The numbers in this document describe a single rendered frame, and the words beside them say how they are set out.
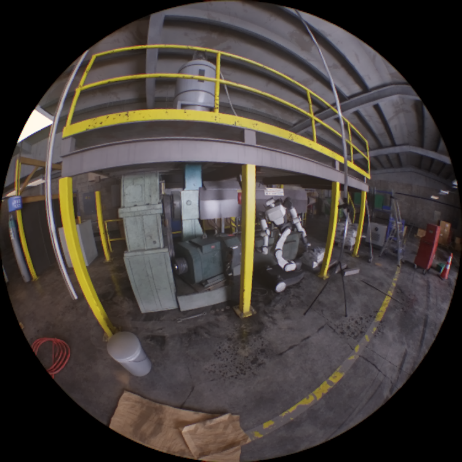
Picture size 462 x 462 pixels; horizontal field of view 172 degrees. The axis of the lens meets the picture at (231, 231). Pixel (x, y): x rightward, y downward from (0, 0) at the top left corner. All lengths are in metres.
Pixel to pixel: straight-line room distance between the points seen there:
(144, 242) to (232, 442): 2.00
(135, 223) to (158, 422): 1.88
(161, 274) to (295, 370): 1.73
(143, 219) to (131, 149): 0.76
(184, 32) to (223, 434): 5.81
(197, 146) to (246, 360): 1.95
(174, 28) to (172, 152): 3.70
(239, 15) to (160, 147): 3.75
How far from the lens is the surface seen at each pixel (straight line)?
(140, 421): 1.58
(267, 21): 4.53
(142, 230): 1.73
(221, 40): 4.65
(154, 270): 1.85
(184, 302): 2.01
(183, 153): 1.32
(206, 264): 1.74
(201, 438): 1.44
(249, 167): 1.44
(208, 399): 1.48
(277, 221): 2.14
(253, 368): 1.58
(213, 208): 2.29
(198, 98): 2.47
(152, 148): 1.33
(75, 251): 1.56
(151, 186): 1.73
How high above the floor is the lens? 1.44
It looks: 15 degrees down
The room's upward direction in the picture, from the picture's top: straight up
